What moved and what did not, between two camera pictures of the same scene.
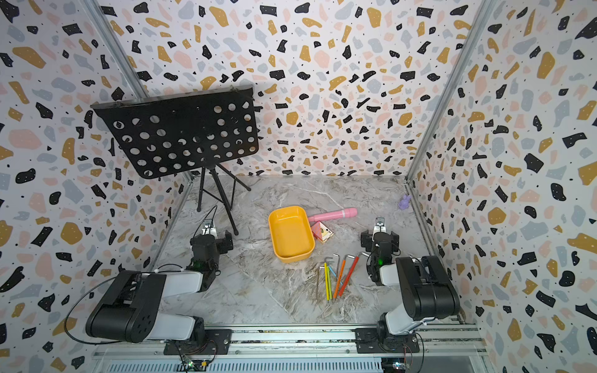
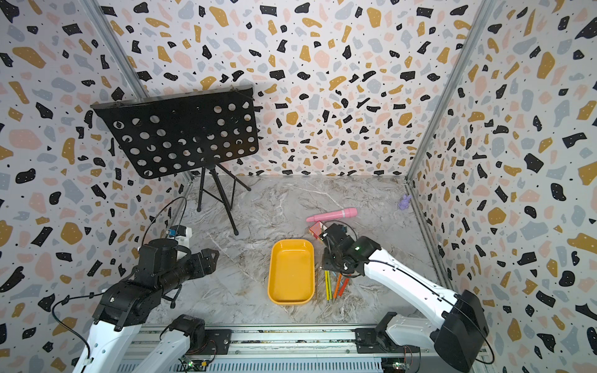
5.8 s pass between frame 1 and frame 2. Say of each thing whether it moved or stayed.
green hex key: stayed
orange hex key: stayed
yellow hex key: stayed
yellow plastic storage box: moved
